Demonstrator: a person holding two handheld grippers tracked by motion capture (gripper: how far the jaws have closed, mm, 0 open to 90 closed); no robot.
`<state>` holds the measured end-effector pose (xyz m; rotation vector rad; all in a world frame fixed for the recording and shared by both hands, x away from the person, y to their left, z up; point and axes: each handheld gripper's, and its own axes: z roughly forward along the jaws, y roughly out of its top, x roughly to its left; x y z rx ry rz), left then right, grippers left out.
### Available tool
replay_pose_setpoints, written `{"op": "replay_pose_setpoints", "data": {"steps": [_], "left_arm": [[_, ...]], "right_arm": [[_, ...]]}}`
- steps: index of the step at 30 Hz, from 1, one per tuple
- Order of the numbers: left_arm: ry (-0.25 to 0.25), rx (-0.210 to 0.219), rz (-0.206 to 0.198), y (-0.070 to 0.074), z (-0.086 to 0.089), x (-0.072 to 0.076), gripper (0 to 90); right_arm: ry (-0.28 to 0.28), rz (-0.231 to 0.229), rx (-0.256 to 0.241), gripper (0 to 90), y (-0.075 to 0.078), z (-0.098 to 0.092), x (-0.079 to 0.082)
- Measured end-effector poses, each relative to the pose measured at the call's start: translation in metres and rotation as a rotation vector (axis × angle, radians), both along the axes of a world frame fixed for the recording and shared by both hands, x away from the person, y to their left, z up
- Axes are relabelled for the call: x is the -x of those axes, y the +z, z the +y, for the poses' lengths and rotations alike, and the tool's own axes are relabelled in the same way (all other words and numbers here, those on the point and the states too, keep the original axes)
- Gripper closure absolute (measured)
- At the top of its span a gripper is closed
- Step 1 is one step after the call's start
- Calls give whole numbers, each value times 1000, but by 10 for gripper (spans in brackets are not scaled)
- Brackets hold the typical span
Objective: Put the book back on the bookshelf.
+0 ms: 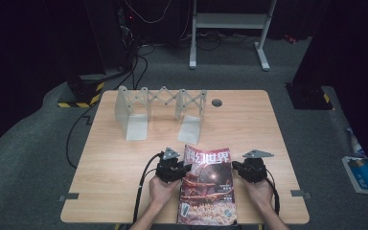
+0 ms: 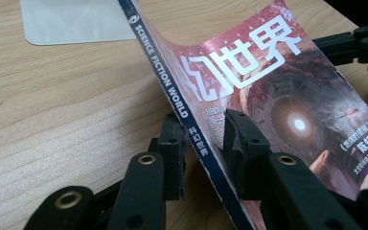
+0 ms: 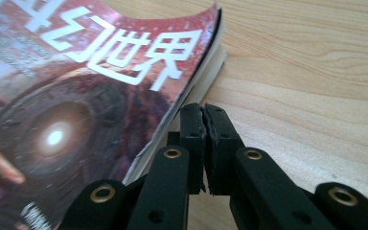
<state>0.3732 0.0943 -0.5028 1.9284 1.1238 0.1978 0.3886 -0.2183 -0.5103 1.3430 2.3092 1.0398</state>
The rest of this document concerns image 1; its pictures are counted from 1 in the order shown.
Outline dark equipment with red light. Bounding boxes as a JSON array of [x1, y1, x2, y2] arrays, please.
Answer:
[[118, 4, 142, 70]]

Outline white hanging cable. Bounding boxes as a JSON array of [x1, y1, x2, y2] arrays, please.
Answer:
[[124, 0, 173, 24]]

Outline black stand with striped base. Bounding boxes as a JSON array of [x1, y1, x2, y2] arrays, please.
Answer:
[[285, 0, 336, 111], [44, 0, 106, 108]]

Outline blue box on floor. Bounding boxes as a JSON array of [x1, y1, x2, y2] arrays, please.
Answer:
[[341, 155, 368, 196]]

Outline black floor cable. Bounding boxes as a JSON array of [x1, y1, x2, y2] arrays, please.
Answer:
[[65, 44, 150, 170]]

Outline white metal stand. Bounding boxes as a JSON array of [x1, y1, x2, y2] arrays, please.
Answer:
[[189, 0, 278, 72]]

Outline grey tape tab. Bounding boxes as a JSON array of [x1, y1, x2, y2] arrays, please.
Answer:
[[58, 193, 81, 202], [290, 189, 312, 199]]

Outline white and blue packet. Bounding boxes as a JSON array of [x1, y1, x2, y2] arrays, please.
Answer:
[[345, 126, 365, 157]]

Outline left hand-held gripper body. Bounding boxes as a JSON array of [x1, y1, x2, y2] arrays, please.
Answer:
[[154, 147, 187, 184]]

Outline person's left hand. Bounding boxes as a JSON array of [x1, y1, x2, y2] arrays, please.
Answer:
[[148, 174, 181, 209]]

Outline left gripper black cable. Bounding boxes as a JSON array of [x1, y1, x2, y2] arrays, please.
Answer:
[[132, 152, 164, 224]]

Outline red cover magazine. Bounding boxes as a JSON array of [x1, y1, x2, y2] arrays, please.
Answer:
[[176, 144, 239, 227]]

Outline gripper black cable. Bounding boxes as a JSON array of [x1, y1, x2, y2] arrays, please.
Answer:
[[132, 152, 164, 224], [264, 176, 281, 216]]

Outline person's right hand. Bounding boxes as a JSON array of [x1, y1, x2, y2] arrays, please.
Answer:
[[243, 177, 274, 213]]

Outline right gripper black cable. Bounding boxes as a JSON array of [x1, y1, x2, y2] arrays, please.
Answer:
[[264, 176, 281, 216]]

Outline white expandable book rack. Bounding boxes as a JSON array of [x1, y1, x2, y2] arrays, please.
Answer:
[[114, 85, 208, 146]]

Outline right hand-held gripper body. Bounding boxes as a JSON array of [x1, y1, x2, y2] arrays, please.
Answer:
[[239, 149, 275, 184]]

